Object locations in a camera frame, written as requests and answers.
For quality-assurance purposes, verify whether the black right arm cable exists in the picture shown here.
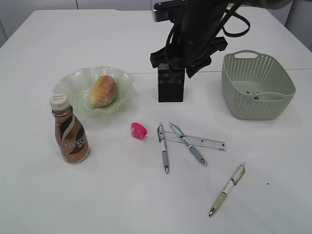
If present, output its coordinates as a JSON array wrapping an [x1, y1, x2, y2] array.
[[164, 0, 251, 66]]

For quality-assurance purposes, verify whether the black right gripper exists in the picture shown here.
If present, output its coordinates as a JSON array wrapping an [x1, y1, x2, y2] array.
[[150, 37, 228, 78]]

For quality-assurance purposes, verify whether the pink pencil sharpener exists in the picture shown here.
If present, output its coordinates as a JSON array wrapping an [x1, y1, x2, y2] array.
[[130, 122, 147, 140]]

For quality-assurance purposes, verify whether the white grey pen left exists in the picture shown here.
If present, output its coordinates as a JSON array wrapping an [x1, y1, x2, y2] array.
[[157, 123, 169, 174]]

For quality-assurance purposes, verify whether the sugared bread loaf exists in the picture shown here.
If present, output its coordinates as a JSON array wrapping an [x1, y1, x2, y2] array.
[[89, 76, 118, 107]]

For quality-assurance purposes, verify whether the black mesh pen holder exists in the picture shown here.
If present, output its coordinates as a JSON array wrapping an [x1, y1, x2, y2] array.
[[157, 63, 185, 102]]

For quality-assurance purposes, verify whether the brown Nescafe coffee bottle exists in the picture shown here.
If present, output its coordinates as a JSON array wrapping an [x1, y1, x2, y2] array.
[[50, 94, 90, 164]]

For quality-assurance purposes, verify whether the green plastic woven basket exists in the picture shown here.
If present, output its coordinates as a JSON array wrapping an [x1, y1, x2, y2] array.
[[221, 50, 296, 120]]

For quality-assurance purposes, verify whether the frosted green ruffled glass plate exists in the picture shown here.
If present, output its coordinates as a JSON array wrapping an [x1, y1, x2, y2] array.
[[53, 66, 139, 119]]

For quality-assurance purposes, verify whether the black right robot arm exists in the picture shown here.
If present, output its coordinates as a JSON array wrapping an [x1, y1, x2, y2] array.
[[150, 0, 289, 78]]

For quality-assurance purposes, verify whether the blue grey pen crossed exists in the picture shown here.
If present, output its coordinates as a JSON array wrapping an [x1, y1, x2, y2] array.
[[170, 122, 207, 166]]

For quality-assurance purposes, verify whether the clear plastic ruler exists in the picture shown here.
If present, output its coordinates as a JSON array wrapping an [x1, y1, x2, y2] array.
[[158, 132, 227, 151]]

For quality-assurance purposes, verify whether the beige white pen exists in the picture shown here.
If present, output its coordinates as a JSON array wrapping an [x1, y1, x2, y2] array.
[[208, 162, 246, 217]]

